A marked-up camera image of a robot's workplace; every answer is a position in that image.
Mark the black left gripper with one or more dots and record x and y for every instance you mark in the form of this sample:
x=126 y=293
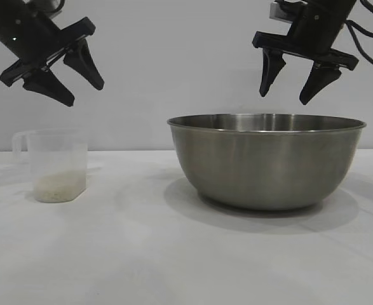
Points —
x=30 y=38

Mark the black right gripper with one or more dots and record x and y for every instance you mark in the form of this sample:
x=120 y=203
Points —
x=316 y=28

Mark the clear plastic measuring cup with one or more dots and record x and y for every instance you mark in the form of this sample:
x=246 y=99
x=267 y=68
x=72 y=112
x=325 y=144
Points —
x=59 y=152

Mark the stainless steel mixing bowl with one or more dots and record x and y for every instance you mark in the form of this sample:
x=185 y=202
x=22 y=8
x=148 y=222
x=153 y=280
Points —
x=268 y=165

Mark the white uncooked rice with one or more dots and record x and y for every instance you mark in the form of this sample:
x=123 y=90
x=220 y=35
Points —
x=59 y=187

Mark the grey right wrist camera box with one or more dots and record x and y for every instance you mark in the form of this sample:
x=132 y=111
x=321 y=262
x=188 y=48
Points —
x=280 y=13

